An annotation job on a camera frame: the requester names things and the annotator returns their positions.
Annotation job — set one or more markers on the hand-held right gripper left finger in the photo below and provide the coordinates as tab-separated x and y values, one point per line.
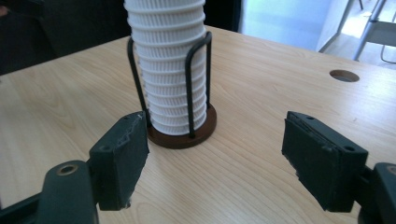
118	161

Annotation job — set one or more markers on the white metal desk frame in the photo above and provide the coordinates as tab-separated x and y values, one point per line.
381	31

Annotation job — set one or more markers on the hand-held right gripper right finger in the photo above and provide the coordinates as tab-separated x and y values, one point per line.
323	165

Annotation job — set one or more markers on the stack of paper cups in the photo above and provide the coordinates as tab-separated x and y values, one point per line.
168	62

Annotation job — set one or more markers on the dark curtain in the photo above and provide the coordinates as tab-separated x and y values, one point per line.
62	31

